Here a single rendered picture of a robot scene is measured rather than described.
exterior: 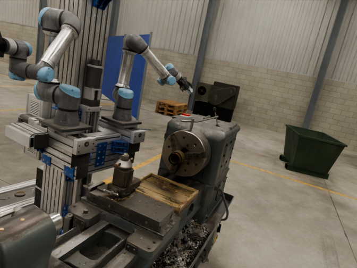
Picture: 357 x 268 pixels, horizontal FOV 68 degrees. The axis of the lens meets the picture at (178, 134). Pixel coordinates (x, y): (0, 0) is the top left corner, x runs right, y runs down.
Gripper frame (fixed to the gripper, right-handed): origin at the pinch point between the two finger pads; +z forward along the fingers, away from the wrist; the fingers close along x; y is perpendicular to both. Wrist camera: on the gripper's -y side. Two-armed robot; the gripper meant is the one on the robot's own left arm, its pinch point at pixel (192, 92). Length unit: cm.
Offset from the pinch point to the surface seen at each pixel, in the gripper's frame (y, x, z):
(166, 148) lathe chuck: 79, -9, -15
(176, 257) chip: 141, -16, 11
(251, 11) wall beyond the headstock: -933, 44, 321
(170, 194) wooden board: 113, -7, -8
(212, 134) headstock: 68, 19, 0
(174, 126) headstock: 58, -4, -15
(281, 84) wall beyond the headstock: -730, 16, 566
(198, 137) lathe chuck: 79, 15, -11
